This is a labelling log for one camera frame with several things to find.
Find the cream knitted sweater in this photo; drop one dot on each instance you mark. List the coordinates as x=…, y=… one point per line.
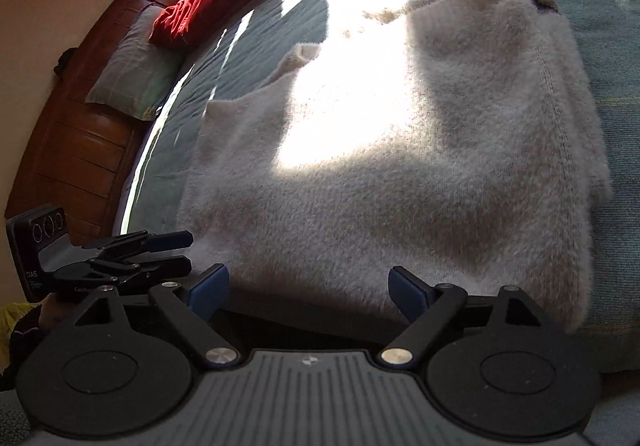
x=400, y=150

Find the brown wooden headboard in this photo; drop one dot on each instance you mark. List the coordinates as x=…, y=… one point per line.
x=75, y=150

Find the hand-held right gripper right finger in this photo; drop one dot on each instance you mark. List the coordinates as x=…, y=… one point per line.
x=405, y=291

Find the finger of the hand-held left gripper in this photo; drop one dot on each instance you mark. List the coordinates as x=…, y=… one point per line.
x=170, y=242
x=167, y=268

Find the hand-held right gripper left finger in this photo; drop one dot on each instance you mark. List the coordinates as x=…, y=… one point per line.
x=210, y=288

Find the grey plaid pillow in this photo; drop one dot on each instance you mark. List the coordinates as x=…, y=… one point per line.
x=135, y=70

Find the yellow cloth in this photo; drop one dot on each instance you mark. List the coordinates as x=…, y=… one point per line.
x=12, y=321

